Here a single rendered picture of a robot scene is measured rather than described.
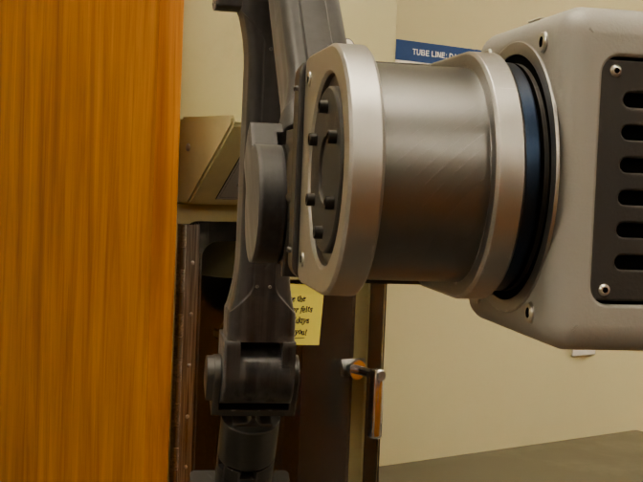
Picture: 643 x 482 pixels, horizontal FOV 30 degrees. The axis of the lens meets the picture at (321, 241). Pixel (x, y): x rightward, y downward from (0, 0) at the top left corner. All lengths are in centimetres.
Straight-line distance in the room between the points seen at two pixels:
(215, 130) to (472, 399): 114
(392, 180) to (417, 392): 172
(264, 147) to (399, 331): 145
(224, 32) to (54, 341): 43
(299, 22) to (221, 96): 57
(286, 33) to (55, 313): 73
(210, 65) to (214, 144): 13
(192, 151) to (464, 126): 86
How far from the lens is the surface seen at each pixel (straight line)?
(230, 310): 110
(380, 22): 158
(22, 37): 163
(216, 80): 143
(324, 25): 88
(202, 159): 136
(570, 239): 54
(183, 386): 142
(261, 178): 74
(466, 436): 234
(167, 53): 130
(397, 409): 221
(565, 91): 54
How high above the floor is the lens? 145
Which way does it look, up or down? 3 degrees down
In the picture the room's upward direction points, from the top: 2 degrees clockwise
